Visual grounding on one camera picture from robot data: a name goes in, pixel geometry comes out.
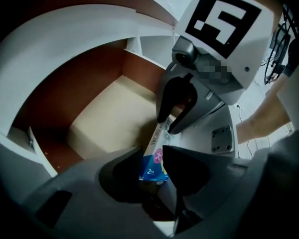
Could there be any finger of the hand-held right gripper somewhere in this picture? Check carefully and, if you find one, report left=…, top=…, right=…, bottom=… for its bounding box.
left=155, top=69, right=193, bottom=124

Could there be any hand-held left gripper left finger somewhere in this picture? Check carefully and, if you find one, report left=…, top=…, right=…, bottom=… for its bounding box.
left=22, top=146, right=166, bottom=238

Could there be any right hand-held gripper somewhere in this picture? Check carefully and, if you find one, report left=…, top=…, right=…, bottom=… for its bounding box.
left=164, top=0, right=277, bottom=136

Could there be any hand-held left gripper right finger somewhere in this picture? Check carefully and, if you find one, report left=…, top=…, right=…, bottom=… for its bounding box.
left=162, top=144, right=255, bottom=234

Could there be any white wooden drawer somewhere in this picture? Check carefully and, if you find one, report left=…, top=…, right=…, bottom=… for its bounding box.
left=4, top=42, right=240, bottom=224

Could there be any white and blue carton box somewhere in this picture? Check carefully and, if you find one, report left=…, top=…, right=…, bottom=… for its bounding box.
left=139, top=113, right=183, bottom=187

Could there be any person's black clothing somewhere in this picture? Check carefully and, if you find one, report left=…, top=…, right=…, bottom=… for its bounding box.
left=282, top=35, right=299, bottom=77

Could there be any white desk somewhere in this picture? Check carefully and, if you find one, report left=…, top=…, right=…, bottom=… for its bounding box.
left=0, top=3, right=180, bottom=139

